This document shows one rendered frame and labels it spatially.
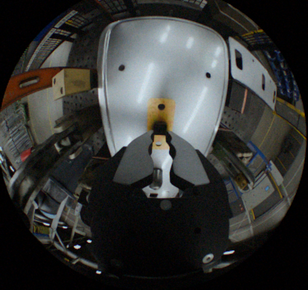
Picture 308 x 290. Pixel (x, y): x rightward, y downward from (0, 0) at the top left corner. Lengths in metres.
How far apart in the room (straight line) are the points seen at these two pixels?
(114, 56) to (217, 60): 0.16
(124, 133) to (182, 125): 0.10
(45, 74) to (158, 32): 0.17
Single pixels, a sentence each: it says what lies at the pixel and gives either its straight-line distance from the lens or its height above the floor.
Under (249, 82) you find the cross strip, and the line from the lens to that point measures 0.24.
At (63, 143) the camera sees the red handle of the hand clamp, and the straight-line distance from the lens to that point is 0.16.
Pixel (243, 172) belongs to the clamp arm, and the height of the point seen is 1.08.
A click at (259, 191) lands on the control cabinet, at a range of 8.14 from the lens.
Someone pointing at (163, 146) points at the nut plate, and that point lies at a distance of 0.15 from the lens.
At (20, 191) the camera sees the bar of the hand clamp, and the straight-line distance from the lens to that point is 0.16.
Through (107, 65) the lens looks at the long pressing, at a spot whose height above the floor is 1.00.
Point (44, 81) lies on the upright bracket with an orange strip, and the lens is 0.16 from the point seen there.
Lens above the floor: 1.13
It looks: 58 degrees down
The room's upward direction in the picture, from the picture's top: 175 degrees counter-clockwise
